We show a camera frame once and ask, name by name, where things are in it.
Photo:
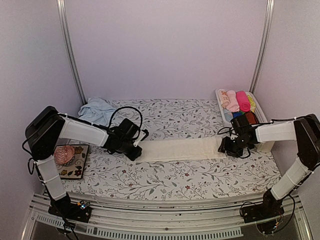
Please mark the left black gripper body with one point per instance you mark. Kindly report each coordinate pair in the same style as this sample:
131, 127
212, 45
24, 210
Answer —
125, 148

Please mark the aluminium frame post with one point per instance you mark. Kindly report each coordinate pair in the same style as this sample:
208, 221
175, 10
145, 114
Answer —
270, 4
62, 14

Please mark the left aluminium frame post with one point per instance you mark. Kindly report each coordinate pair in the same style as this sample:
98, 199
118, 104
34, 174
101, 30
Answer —
62, 14

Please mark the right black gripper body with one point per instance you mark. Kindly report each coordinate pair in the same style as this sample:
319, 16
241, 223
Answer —
236, 147

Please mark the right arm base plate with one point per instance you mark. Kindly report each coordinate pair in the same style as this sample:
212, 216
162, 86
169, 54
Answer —
252, 212

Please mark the light pink rolled towel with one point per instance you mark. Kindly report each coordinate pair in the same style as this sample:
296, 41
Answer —
233, 105

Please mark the light blue rolled towel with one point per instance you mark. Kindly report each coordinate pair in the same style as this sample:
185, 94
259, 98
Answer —
228, 115

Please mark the front aluminium rail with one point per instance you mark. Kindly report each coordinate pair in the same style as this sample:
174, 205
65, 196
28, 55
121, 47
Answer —
200, 219

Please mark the floral square plate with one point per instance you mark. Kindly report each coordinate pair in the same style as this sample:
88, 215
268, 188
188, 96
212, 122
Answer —
75, 169

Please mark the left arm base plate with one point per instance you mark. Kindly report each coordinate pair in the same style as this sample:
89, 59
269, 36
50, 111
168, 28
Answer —
70, 211

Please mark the floral table cloth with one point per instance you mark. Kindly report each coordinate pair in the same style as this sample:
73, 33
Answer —
114, 176

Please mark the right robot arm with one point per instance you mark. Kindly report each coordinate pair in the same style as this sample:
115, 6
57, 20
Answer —
297, 140

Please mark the right aluminium frame post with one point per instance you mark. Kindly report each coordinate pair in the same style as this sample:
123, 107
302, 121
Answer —
270, 4

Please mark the dark red rolled towel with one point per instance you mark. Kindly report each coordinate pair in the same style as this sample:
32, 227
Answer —
251, 118

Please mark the yellow rolled towel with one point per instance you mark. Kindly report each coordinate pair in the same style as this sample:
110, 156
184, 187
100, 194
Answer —
252, 103

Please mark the white plastic basket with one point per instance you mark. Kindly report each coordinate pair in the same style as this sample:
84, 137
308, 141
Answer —
260, 147

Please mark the pink patterned cupcake liner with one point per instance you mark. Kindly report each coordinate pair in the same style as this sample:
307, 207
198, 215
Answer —
64, 154

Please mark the light blue crumpled cloth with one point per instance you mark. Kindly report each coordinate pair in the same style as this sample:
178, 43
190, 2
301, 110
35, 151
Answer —
96, 111

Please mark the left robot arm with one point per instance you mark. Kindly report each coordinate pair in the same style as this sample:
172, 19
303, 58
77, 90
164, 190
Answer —
43, 133

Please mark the cream white towel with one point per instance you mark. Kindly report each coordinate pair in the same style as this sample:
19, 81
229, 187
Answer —
181, 149

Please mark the cream printed rolled towel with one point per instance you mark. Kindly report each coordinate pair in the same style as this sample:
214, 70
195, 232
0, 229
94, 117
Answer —
223, 97

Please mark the hot pink rolled towel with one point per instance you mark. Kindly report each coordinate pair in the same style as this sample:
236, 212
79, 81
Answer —
243, 101

